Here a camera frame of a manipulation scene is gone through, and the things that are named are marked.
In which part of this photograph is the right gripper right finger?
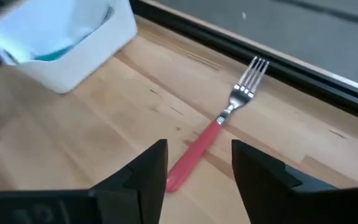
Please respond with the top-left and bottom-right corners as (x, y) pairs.
(232, 139), (338, 224)

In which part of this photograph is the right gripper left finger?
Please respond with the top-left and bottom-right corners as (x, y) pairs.
(90, 139), (168, 224)

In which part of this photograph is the red handled fork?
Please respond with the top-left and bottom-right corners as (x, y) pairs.
(165, 55), (270, 193)

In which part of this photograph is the white plastic bin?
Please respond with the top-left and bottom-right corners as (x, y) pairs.
(0, 0), (138, 94)

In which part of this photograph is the black table edge rail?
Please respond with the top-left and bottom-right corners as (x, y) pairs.
(129, 0), (358, 125)

